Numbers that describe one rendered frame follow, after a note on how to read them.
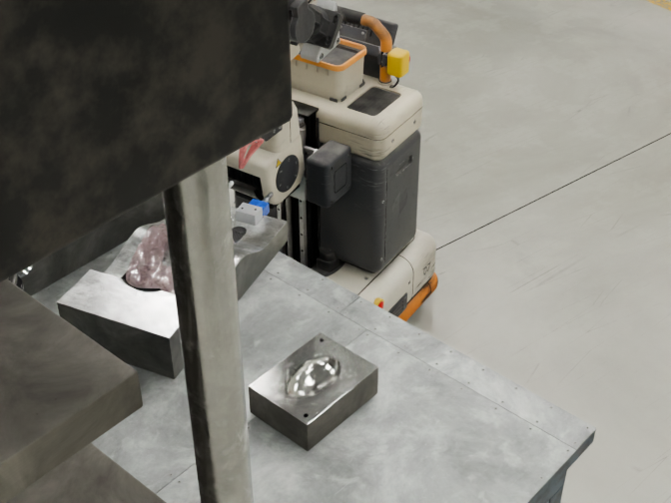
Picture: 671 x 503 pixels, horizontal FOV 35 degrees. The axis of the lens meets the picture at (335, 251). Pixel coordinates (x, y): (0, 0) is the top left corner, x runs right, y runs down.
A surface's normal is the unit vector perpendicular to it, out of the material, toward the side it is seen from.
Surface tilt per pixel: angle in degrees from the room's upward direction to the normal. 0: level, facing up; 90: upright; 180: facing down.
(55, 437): 90
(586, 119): 0
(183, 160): 90
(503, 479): 0
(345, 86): 92
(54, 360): 0
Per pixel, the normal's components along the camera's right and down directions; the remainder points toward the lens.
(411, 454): 0.00, -0.79
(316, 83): -0.55, 0.54
